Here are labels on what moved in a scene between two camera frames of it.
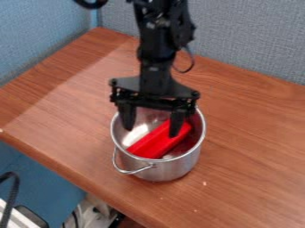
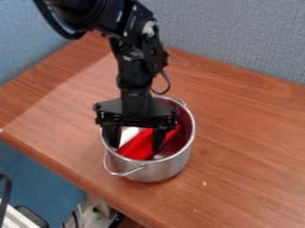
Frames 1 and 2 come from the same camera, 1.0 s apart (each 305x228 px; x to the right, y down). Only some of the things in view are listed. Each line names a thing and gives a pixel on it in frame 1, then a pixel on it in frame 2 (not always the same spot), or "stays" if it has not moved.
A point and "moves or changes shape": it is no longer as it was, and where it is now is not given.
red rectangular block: [156, 145] moves or changes shape
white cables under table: [93, 215] stays
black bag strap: [15, 191] → [6, 199]
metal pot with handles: [180, 164] moves or changes shape
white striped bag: [23, 217] stays
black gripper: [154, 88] → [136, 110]
